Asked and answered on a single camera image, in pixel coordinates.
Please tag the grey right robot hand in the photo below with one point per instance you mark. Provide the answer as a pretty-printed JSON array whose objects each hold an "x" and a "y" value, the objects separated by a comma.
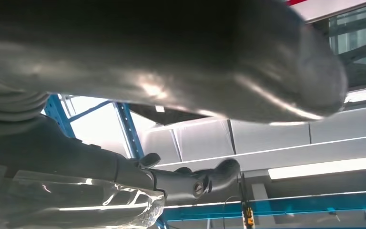
[{"x": 170, "y": 47}]

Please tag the blue metal shelf rack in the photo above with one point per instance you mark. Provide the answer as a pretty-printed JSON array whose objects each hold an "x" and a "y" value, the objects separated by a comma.
[{"x": 296, "y": 202}]

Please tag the yellow black hanging tool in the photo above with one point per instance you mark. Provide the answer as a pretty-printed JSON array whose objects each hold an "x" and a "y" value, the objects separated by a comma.
[{"x": 248, "y": 218}]

